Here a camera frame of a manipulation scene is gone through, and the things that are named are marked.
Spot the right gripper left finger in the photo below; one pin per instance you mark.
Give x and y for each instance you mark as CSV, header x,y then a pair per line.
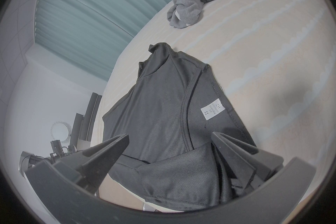
x,y
94,162

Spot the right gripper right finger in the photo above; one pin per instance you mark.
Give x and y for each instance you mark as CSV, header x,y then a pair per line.
x,y
249,162

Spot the black T-shirt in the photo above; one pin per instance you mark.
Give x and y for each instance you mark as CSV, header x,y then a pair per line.
x,y
162,118

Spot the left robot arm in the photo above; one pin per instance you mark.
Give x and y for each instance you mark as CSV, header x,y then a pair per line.
x,y
63,150

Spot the bed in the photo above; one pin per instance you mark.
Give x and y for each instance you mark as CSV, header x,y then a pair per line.
x,y
262,60

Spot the black chest of drawers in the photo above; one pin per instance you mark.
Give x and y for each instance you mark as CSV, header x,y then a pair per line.
x,y
89,118

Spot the grey garment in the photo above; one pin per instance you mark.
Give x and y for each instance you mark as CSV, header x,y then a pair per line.
x,y
186,5

